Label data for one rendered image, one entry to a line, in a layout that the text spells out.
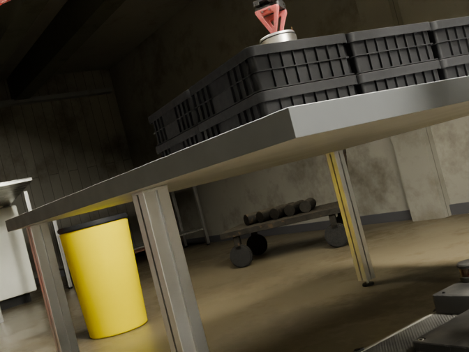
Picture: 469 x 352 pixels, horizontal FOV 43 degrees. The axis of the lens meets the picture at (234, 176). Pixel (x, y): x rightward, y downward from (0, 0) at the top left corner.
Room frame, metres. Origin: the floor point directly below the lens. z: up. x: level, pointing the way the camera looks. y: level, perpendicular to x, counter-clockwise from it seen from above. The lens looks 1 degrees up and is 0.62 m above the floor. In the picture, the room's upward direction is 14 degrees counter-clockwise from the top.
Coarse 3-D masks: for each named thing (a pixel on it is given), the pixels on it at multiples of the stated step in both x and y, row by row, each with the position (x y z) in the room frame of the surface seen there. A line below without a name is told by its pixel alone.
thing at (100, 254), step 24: (120, 216) 3.25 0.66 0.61; (72, 240) 3.16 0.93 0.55; (96, 240) 3.15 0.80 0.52; (120, 240) 3.22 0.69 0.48; (72, 264) 3.20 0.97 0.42; (96, 264) 3.15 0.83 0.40; (120, 264) 3.20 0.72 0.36; (96, 288) 3.16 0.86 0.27; (120, 288) 3.18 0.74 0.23; (96, 312) 3.17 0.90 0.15; (120, 312) 3.18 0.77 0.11; (144, 312) 3.31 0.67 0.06; (96, 336) 3.20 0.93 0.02
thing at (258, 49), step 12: (324, 36) 1.48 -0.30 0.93; (336, 36) 1.49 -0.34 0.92; (252, 48) 1.38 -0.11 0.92; (264, 48) 1.40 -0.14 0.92; (276, 48) 1.41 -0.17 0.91; (288, 48) 1.43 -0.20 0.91; (300, 48) 1.44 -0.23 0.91; (228, 60) 1.47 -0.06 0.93; (240, 60) 1.42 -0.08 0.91; (216, 72) 1.54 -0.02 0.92; (204, 84) 1.62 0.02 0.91; (192, 96) 1.74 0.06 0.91
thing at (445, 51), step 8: (432, 32) 1.67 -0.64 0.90; (440, 32) 1.67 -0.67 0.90; (448, 32) 1.67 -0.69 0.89; (456, 32) 1.69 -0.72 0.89; (464, 32) 1.71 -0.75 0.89; (432, 40) 1.68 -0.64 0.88; (440, 40) 1.67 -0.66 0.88; (448, 40) 1.67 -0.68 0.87; (456, 40) 1.69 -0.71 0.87; (464, 40) 1.71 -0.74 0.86; (432, 48) 1.68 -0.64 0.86; (440, 48) 1.66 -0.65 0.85; (448, 48) 1.68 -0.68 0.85; (456, 48) 1.69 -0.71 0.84; (464, 48) 1.71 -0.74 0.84; (440, 56) 1.66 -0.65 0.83; (448, 56) 1.66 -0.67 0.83; (456, 56) 1.68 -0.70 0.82
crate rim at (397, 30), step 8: (408, 24) 1.61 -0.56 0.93; (416, 24) 1.62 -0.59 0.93; (424, 24) 1.63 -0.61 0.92; (352, 32) 1.52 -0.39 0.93; (360, 32) 1.53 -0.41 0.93; (368, 32) 1.54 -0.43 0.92; (376, 32) 1.55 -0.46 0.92; (384, 32) 1.56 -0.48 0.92; (392, 32) 1.58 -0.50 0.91; (400, 32) 1.59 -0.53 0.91; (408, 32) 1.60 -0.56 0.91; (352, 40) 1.52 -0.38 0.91; (360, 40) 1.53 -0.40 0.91
